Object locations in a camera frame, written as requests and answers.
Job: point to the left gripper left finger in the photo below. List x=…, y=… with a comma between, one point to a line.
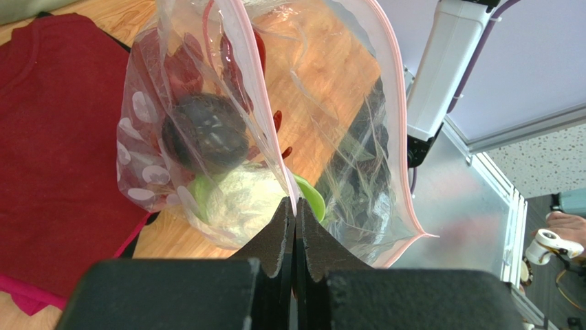
x=249, y=290

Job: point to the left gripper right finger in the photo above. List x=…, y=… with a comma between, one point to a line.
x=336, y=290

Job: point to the toy cauliflower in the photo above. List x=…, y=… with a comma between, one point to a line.
x=231, y=203

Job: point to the dark purple toy plum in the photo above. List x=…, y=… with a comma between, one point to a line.
x=205, y=133

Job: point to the clear zip top bag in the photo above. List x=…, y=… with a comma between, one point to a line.
x=334, y=73

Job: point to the red toy lobster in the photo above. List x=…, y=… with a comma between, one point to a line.
x=189, y=48

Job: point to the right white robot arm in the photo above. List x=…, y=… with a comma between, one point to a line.
x=458, y=27

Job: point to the person's hand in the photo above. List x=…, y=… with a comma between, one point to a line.
x=568, y=226

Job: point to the dark red folded cloth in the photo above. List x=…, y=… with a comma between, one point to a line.
x=62, y=83

